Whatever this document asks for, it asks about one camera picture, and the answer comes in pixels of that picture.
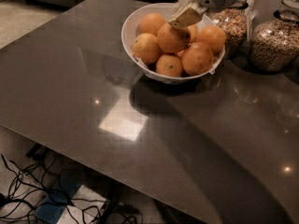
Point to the white paper tag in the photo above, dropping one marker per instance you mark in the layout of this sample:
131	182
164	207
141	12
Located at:
250	16

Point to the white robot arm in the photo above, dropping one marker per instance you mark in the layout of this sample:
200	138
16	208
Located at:
189	12

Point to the glass jar of cereal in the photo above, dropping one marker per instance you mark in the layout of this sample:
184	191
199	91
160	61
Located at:
275	44

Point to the glass jar of nuts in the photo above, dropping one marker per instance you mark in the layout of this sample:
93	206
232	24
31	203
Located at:
233	21

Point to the white bowl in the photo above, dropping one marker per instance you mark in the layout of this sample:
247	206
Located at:
130	30

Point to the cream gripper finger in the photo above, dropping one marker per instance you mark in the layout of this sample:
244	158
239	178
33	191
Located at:
183	8
186	16

